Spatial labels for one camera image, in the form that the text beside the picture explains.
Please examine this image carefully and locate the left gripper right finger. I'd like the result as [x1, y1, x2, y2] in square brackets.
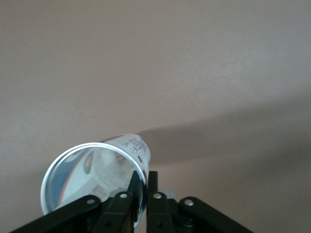
[145, 171, 253, 233]

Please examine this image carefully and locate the brown table cover mat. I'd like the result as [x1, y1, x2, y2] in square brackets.
[0, 0, 311, 233]

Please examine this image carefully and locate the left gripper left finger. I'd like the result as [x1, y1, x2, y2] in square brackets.
[9, 169, 143, 233]

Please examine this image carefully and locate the blue white tennis ball can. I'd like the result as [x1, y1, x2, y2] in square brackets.
[40, 133, 152, 230]

